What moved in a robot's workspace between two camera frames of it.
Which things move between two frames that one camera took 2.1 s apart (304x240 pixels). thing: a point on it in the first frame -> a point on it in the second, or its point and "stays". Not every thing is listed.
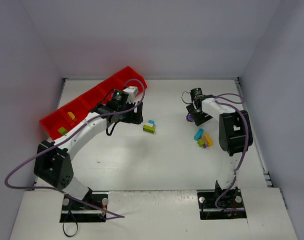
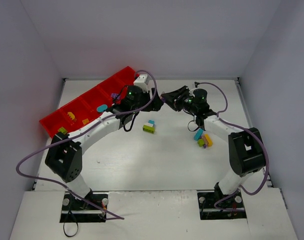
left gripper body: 132,116 -> 149,99
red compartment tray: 60,120 stays
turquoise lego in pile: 198,134 stays
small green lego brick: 62,130 stays
